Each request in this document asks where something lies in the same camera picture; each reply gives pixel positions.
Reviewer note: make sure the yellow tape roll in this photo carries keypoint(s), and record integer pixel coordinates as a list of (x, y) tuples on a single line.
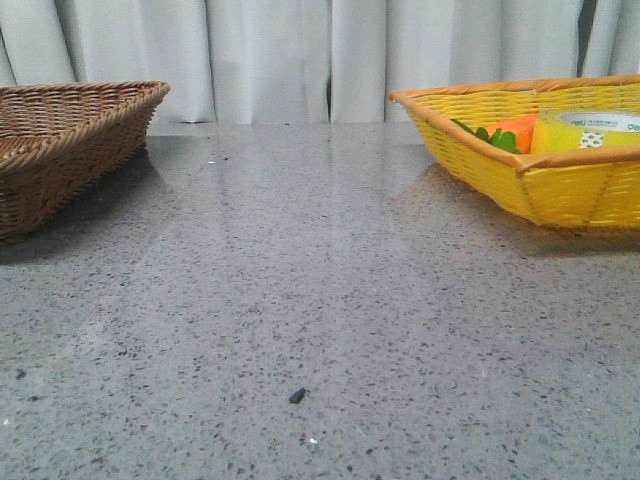
[(561, 131)]

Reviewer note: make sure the orange toy carrot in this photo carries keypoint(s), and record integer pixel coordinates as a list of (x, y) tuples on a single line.
[(513, 135)]

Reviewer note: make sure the brown wicker basket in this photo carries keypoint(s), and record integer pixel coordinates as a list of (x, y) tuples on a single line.
[(57, 140)]

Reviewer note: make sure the yellow wicker basket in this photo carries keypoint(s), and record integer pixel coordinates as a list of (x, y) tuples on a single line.
[(596, 187)]

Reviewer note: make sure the white curtain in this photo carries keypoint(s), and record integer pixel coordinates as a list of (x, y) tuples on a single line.
[(246, 62)]

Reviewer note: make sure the small black debris piece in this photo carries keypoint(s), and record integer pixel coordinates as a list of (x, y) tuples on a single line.
[(297, 396)]

